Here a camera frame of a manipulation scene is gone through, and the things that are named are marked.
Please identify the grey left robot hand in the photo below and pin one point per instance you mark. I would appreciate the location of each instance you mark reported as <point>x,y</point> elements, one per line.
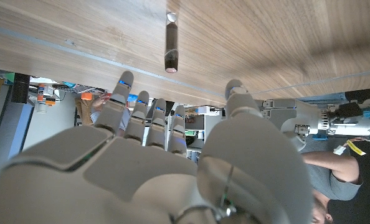
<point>300,121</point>

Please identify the orange cup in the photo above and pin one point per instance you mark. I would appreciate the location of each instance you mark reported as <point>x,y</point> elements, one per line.
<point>86,96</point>

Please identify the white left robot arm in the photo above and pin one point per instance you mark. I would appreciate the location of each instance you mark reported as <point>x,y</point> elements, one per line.
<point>353,124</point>

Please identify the dark lipstick tube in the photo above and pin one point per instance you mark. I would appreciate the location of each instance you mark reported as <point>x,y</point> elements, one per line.
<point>171,43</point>

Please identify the computer monitor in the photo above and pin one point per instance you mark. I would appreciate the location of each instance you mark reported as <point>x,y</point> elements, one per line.
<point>20,130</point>

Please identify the seated person grey t-shirt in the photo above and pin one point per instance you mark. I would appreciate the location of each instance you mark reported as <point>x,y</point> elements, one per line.
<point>124,118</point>

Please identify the white shelf unit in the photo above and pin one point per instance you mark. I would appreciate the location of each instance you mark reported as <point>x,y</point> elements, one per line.
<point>210,124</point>

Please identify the black monitor stand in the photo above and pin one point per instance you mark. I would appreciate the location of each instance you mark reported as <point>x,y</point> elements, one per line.
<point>20,88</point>

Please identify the standing person in jeans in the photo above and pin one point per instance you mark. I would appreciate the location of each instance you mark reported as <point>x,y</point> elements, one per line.
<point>334,180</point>

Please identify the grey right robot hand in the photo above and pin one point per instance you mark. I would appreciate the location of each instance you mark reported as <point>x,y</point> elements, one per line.
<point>126,174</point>

